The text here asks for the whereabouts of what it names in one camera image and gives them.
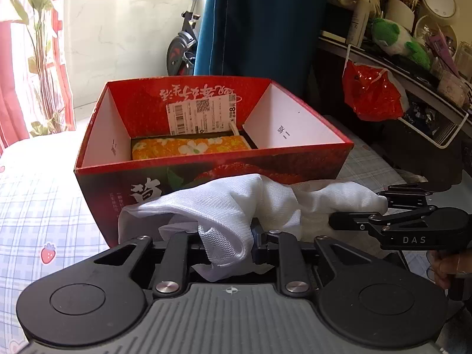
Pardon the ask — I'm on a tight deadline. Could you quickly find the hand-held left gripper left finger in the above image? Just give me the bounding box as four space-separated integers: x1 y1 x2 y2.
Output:
92 230 204 297

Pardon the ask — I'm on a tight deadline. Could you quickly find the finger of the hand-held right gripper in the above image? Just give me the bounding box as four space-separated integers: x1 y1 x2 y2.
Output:
375 184 431 208
327 211 391 232

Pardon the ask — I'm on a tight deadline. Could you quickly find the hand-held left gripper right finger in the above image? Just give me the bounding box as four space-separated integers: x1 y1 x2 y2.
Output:
251 219 371 297

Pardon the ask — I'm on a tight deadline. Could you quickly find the white mesh cloth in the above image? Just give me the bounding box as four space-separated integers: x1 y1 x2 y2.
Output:
118 173 388 283

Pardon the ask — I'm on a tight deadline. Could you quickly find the red cardboard box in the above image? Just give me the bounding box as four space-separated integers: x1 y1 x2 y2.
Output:
74 76 355 249

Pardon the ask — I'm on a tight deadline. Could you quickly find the person's right hand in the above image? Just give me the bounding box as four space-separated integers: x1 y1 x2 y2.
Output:
426 247 472 289

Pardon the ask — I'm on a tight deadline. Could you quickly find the orange floral packet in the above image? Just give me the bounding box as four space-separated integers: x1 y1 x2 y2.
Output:
131 136 251 162

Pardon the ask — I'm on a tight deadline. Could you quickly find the red plastic bag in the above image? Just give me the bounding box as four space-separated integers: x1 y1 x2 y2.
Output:
341 61 406 122

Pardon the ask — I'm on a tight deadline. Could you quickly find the black desk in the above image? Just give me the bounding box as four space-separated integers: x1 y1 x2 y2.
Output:
317 31 472 178

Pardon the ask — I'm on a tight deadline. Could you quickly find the checked strawberry bed sheet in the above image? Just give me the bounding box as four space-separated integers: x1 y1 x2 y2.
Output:
0 116 421 354

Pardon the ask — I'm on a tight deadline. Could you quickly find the green plush toy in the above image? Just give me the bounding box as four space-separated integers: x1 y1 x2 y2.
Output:
371 18 432 71

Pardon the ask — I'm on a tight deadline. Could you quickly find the white round organizer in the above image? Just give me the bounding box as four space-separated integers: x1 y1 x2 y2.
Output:
415 15 458 56

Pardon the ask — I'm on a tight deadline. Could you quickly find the white spray bottle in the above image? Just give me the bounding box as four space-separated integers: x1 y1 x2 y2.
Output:
347 0 371 47

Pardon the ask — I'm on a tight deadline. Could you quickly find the white brush holder cup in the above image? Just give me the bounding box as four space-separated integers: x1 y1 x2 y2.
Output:
383 0 417 26

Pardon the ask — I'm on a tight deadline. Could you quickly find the round white mirror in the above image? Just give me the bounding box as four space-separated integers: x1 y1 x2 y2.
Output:
417 0 458 19

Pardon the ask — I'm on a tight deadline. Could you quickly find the black exercise bike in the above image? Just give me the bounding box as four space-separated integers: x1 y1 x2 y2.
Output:
166 0 209 78

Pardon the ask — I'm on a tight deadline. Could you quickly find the blue curtain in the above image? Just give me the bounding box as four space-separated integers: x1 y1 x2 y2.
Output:
194 0 336 98

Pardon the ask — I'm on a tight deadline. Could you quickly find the pink printed curtain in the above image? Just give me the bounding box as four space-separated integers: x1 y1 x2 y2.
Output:
0 0 76 148

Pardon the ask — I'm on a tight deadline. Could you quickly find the white wire rack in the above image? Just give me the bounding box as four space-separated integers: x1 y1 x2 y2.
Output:
345 44 471 150

